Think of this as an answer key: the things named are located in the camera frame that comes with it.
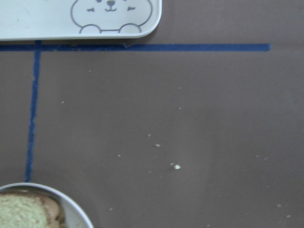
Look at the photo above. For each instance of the brown bread slice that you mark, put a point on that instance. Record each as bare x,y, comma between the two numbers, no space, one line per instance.
28,210

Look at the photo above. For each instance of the white round plate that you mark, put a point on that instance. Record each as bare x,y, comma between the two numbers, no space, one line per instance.
74,215

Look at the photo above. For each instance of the white bear serving tray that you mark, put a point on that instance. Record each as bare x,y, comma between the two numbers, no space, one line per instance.
78,19

